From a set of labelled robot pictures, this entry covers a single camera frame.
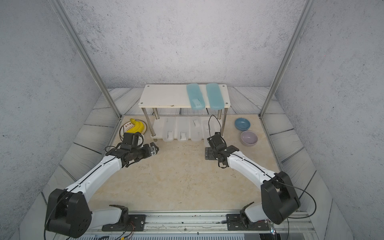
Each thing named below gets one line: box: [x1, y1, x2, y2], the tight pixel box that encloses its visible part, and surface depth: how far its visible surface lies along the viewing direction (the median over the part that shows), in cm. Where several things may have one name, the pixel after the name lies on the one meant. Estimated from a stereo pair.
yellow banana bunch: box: [126, 118, 144, 134], surface depth 112 cm
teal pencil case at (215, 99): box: [206, 83, 225, 110], surface depth 86 cm
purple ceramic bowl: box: [240, 130, 259, 147], surface depth 103 cm
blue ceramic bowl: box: [234, 117, 251, 131], surface depth 114 cm
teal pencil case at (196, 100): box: [186, 83, 205, 110], surface depth 86 cm
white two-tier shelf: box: [138, 84, 231, 141], surface depth 101 cm
